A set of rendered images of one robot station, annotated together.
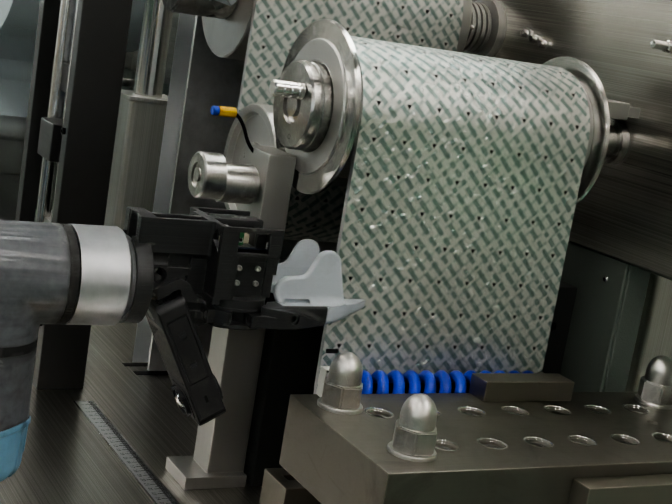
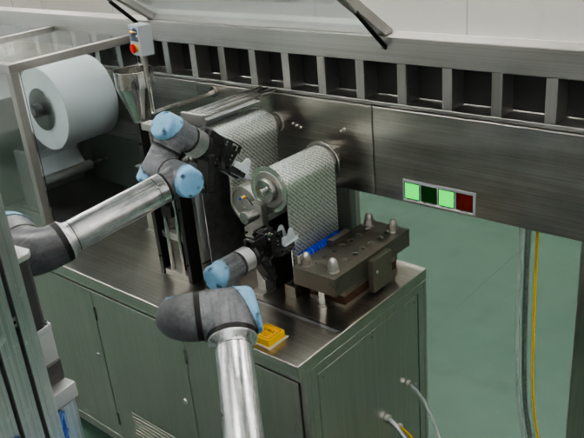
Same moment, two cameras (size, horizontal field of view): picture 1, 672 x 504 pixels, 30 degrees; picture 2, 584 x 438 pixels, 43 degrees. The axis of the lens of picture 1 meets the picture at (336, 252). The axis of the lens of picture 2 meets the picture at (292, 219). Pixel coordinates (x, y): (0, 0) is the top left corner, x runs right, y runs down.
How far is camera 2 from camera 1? 1.37 m
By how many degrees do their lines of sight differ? 21
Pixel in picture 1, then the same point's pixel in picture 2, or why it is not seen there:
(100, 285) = (251, 263)
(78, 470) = not seen: hidden behind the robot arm
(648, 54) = (338, 131)
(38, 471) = not seen: hidden behind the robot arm
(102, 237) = (246, 252)
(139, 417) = not seen: hidden behind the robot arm
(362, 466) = (325, 279)
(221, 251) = (271, 242)
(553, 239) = (333, 194)
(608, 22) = (321, 122)
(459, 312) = (317, 224)
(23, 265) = (236, 268)
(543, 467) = (361, 261)
